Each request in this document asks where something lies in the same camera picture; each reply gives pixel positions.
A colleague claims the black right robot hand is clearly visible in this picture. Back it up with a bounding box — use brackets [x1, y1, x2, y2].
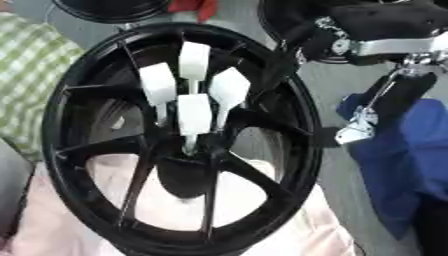
[283, 0, 448, 146]

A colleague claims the black spoked wheel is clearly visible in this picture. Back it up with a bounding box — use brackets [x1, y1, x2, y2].
[40, 22, 326, 256]

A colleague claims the blue fabric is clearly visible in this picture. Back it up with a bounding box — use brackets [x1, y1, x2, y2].
[336, 93, 448, 242]

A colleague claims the red fabric item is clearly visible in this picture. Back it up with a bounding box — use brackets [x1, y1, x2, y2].
[166, 0, 219, 23]

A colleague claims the pale pink cloth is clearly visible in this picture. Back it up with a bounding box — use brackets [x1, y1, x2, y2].
[0, 156, 359, 256]

